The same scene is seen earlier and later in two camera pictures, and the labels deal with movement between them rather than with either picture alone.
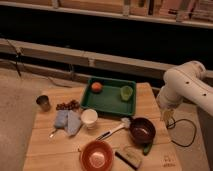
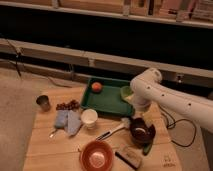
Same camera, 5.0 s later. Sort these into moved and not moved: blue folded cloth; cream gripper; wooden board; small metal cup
Moved: cream gripper
Not moved: blue folded cloth; small metal cup; wooden board
